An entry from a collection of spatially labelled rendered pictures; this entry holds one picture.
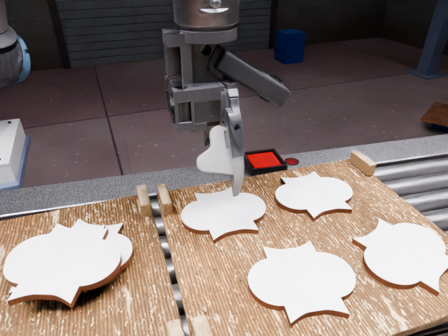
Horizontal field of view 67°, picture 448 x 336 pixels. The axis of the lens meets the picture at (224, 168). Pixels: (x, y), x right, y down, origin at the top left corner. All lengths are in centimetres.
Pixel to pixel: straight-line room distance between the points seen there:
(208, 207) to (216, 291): 16
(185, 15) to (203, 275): 32
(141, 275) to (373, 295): 30
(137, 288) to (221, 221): 16
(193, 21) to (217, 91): 8
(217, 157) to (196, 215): 15
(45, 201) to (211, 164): 38
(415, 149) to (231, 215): 51
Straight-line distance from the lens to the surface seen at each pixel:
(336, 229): 56
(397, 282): 50
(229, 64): 42
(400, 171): 80
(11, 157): 89
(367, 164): 70
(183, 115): 42
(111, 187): 70
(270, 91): 46
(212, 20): 40
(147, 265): 50
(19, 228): 63
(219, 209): 56
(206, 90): 41
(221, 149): 43
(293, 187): 62
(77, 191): 71
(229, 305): 45
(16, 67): 95
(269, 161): 72
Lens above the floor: 130
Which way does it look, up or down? 32 degrees down
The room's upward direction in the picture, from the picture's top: straight up
